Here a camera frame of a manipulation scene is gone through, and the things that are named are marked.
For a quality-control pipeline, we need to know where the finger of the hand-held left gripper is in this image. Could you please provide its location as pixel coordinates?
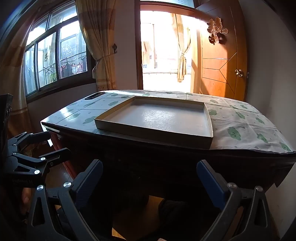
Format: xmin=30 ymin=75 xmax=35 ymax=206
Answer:
xmin=7 ymin=132 xmax=52 ymax=153
xmin=13 ymin=148 xmax=73 ymax=177

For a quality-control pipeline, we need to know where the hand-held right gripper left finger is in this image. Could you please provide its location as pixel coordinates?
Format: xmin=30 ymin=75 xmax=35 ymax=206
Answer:
xmin=25 ymin=159 xmax=104 ymax=241

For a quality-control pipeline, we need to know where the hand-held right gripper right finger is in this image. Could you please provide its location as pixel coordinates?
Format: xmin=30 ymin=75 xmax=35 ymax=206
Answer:
xmin=196 ymin=159 xmax=274 ymax=241

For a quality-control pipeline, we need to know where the shallow cardboard tray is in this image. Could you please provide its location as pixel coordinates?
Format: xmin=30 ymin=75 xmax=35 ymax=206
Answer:
xmin=94 ymin=96 xmax=213 ymax=150

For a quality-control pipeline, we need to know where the dark wooden desk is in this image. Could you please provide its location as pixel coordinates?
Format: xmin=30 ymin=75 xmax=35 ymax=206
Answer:
xmin=41 ymin=120 xmax=296 ymax=232

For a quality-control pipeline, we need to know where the black remote control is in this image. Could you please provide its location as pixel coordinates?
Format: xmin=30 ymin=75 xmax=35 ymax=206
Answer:
xmin=84 ymin=91 xmax=105 ymax=100

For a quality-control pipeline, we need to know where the table with green-print cloth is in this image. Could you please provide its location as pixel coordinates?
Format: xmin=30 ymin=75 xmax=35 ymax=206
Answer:
xmin=41 ymin=89 xmax=296 ymax=155

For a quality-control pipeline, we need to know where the yellow patterned curtain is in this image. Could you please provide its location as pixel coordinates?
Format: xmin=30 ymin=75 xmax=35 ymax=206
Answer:
xmin=0 ymin=14 xmax=41 ymax=139
xmin=75 ymin=0 xmax=116 ymax=91

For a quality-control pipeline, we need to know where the hanging laundry on line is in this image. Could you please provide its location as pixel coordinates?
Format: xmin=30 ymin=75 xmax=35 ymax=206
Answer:
xmin=60 ymin=56 xmax=88 ymax=77

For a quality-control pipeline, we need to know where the dark framed window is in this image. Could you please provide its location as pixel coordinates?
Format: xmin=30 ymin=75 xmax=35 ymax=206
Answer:
xmin=23 ymin=5 xmax=93 ymax=100

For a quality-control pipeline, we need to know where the orange wooden door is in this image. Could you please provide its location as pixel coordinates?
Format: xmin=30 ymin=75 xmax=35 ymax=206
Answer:
xmin=195 ymin=0 xmax=250 ymax=102

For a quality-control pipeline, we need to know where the tied sheer yellow curtain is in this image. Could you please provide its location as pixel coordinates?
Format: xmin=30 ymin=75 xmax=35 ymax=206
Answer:
xmin=171 ymin=13 xmax=192 ymax=83

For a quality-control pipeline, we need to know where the orange striped hanging towel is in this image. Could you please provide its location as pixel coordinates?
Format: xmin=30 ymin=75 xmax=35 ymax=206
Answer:
xmin=142 ymin=41 xmax=158 ymax=69

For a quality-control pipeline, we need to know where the paper cutout door ornament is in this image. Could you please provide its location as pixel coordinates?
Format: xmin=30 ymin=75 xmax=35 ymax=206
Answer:
xmin=206 ymin=17 xmax=228 ymax=46

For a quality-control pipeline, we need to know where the wooden door frame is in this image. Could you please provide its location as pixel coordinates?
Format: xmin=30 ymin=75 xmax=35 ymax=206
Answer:
xmin=139 ymin=0 xmax=201 ymax=91

